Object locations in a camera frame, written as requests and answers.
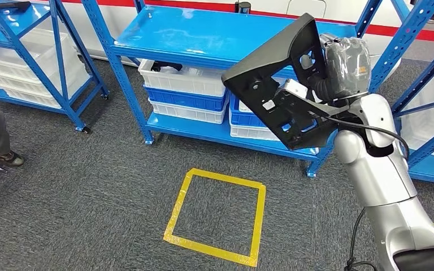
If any black plastic frame part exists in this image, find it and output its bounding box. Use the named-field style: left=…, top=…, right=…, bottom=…
left=221, top=13, right=340, bottom=151
left=0, top=1, right=31, bottom=16

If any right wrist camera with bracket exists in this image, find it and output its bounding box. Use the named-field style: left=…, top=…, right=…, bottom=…
left=273, top=79, right=350, bottom=126

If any black curved plastic part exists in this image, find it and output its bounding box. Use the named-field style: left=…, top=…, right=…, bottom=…
left=150, top=60, right=183, bottom=72

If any black cylinder device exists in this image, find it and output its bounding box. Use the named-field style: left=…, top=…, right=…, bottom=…
left=235, top=1, right=252, bottom=15

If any black camera cable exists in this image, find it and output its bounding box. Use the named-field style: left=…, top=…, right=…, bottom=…
left=325, top=116, right=410, bottom=271

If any yellow floor tape square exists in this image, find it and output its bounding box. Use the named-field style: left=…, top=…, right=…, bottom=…
left=163, top=168, right=267, bottom=268

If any white vehicle with red stripe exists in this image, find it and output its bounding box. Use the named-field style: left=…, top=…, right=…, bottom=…
left=33, top=0, right=434, bottom=79

